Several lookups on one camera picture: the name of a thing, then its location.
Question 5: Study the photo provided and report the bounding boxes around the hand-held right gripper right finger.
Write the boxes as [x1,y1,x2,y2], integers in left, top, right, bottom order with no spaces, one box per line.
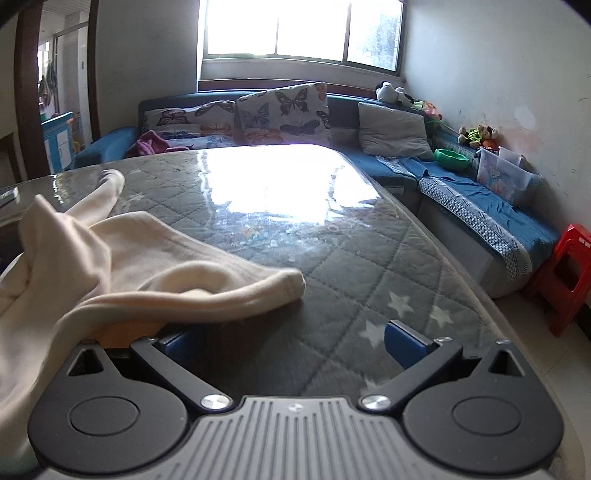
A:
[359,319,528,413]

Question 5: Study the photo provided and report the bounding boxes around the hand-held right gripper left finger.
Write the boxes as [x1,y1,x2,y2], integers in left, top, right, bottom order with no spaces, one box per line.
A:
[67,329,232,413]

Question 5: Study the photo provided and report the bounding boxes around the cream long-sleeve garment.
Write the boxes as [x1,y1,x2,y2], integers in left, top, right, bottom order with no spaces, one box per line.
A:
[0,169,307,467]

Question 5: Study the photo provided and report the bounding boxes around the hanging clothes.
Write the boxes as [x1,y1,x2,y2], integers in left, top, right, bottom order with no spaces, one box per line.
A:
[38,60,58,112]

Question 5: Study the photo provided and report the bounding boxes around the blue blanket with checkered trim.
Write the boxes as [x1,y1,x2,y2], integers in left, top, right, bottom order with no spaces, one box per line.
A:
[376,154,561,281]

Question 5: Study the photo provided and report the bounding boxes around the red plastic stool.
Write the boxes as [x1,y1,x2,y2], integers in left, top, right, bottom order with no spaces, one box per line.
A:
[526,224,591,337]

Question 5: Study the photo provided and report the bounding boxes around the green plastic bowl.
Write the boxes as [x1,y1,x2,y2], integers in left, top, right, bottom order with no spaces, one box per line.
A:
[434,148,471,171]

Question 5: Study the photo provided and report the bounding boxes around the clear plastic storage box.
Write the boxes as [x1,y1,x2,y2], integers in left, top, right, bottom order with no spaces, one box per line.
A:
[475,147,541,206]

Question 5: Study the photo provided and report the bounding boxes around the purple cloth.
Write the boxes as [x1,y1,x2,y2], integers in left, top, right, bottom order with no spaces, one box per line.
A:
[126,130,195,158]

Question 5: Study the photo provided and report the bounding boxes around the grey cushion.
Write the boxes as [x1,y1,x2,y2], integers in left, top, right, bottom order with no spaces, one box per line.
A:
[358,102,435,161]

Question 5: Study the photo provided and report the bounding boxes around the blue corner sofa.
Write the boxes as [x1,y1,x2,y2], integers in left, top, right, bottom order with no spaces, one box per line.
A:
[69,85,561,298]

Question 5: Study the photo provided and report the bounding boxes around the colourful toys pile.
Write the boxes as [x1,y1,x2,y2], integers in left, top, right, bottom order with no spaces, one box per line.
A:
[457,124,499,153]

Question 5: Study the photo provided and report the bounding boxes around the small butterfly print cushion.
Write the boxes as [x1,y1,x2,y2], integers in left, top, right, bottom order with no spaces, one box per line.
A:
[141,100,238,151]

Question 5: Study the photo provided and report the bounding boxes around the blue cabinet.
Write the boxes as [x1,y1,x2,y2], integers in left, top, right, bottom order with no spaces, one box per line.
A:
[41,112,77,175]

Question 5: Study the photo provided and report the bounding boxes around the colourful plush toy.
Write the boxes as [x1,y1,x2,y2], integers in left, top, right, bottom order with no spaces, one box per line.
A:
[413,99,444,123]

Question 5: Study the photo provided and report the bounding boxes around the panda plush toy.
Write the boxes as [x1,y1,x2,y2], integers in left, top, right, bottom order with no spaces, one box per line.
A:
[375,82,414,109]

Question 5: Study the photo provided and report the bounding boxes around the large butterfly print cushion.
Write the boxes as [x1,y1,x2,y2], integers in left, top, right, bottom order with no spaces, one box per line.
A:
[235,82,334,148]

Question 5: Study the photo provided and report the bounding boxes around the window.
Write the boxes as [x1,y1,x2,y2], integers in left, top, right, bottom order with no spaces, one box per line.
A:
[198,0,407,75]

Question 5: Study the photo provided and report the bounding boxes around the brown wooden door frame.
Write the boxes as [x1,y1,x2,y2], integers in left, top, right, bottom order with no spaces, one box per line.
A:
[14,0,100,183]

